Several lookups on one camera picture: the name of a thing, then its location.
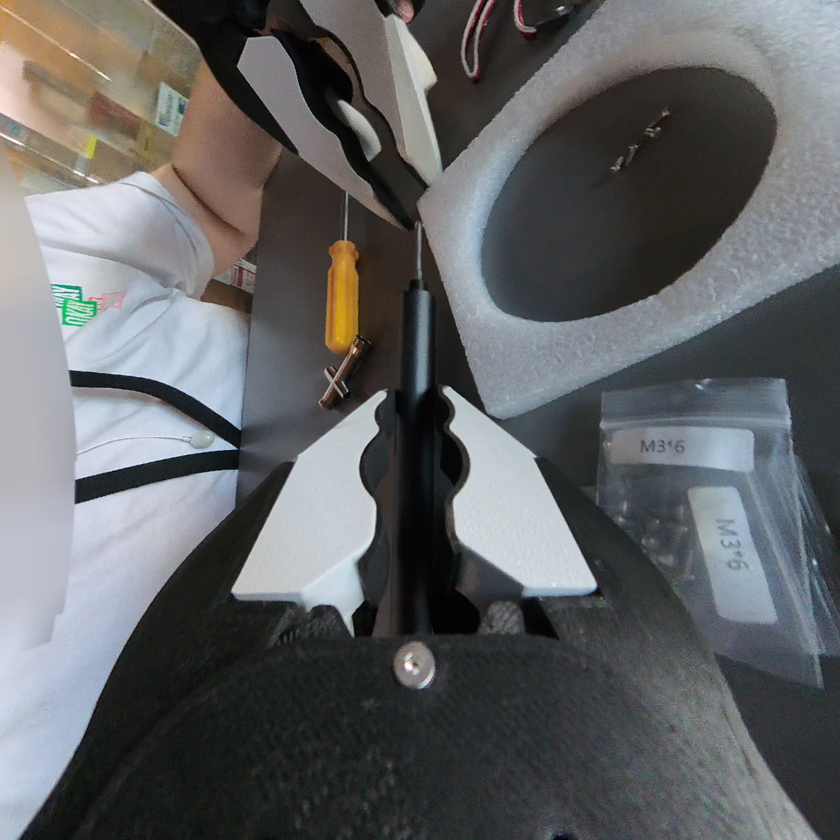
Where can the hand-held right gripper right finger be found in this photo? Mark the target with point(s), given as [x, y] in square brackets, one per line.
[518, 525]

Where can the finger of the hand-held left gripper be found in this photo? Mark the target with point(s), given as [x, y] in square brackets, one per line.
[410, 118]
[289, 98]

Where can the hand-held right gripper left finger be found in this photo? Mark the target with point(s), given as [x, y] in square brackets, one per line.
[308, 525]

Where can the black screwdriver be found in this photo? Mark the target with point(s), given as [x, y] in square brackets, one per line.
[417, 367]

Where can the person's left forearm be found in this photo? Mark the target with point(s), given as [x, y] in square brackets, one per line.
[223, 184]

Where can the dark grey desk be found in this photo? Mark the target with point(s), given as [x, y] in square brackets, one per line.
[289, 295]

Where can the person in white shirt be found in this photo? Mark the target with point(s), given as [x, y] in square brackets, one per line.
[164, 558]

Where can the clear glass partition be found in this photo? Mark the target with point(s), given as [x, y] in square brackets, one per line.
[79, 79]

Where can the metal cross wrench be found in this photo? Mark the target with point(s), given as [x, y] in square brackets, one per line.
[344, 374]

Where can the pile of clear screw bags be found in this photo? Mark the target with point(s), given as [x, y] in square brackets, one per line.
[682, 449]

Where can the white foam frame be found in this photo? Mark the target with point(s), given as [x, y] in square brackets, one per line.
[558, 367]

